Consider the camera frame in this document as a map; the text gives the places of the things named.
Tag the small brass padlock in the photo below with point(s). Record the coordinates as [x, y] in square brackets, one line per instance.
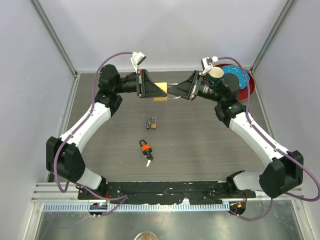
[153, 123]

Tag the dark green cup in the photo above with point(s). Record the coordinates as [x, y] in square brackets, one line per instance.
[215, 74]

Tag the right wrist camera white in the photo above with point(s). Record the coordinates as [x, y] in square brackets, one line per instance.
[207, 64]

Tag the large brass padlock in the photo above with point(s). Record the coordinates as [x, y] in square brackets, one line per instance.
[162, 88]

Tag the small padlock key bunch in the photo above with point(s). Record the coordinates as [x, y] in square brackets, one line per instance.
[149, 122]

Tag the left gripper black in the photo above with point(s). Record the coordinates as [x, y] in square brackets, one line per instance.
[146, 88]

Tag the red round tray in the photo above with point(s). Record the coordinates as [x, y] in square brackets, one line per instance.
[243, 94]

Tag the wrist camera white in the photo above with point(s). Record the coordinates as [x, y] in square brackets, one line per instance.
[207, 64]
[136, 59]

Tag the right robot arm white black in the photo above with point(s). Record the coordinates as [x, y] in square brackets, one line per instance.
[281, 173]

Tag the blue dotted plate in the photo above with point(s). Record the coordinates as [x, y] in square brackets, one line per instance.
[236, 70]

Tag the white slotted cable duct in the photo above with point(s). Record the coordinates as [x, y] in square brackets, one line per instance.
[94, 207]

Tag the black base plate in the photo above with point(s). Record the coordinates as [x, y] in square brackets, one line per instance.
[197, 192]

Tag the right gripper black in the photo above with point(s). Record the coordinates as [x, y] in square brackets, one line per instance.
[189, 89]

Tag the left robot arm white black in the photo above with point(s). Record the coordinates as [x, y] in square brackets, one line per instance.
[64, 154]

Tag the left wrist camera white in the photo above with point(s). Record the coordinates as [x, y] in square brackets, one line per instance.
[136, 59]

